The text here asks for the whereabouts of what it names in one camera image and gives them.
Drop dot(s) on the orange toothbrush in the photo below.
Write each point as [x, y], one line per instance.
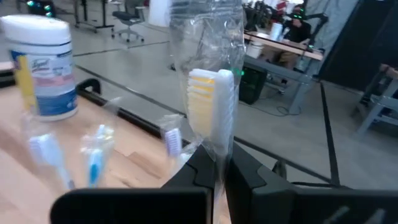
[217, 109]

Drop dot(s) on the wooden desk grey legs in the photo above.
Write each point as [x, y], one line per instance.
[280, 43]

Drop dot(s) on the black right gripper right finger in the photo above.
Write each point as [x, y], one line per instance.
[264, 199]

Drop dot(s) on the blue toothbrush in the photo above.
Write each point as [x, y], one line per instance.
[96, 158]
[49, 152]

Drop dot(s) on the Lysol disinfecting wipes canister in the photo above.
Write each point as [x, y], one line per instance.
[46, 77]

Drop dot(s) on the black computer tower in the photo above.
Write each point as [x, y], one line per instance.
[252, 85]

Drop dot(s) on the person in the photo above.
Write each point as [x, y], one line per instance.
[298, 31]

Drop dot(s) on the white bucket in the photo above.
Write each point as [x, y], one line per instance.
[256, 49]

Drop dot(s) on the black partition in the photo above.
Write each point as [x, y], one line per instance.
[357, 40]

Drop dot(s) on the black frame bracket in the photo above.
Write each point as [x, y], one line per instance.
[90, 80]

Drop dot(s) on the grey bench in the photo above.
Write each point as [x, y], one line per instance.
[379, 102]

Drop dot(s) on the dark office chair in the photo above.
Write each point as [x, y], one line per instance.
[129, 17]

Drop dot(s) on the white cup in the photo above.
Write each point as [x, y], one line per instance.
[276, 31]

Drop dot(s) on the purple toothbrush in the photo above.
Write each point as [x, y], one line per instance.
[172, 141]

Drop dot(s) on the white round pillar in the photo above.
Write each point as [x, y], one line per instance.
[160, 12]

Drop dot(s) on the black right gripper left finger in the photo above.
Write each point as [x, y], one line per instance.
[186, 202]

